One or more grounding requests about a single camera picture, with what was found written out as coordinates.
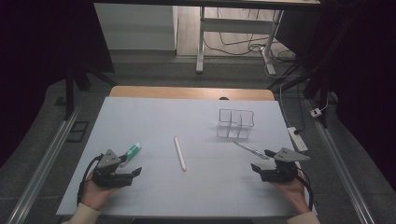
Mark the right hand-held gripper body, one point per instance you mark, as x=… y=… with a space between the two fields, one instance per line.
x=280 y=172

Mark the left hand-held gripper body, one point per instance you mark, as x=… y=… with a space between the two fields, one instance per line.
x=109 y=177

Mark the green and white glue stick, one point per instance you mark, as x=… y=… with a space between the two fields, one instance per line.
x=134 y=151

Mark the clear silver pen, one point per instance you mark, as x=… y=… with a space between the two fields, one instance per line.
x=249 y=149

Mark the clear plastic pen holder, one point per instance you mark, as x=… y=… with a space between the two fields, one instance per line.
x=235 y=124

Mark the white pen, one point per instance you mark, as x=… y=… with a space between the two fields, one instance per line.
x=180 y=154

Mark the person's left hand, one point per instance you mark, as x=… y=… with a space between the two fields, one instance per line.
x=96 y=194

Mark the white power strip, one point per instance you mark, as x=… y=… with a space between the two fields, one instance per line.
x=297 y=139

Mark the small white adapter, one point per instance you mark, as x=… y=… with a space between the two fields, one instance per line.
x=316 y=112

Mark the white table mat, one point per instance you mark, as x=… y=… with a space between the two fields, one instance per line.
x=199 y=193

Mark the black stand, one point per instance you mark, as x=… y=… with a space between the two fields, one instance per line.
x=314 y=84
x=70 y=93

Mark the wooden table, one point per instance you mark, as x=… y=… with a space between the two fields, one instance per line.
x=174 y=92

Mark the white cabinet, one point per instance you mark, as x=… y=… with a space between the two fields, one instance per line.
x=137 y=28

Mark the black floor frame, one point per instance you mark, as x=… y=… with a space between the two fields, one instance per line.
x=77 y=132

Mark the aluminium floor rail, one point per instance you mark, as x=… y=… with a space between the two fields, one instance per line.
x=43 y=161
x=341 y=168

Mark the white desk frame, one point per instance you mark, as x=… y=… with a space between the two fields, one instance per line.
x=236 y=25

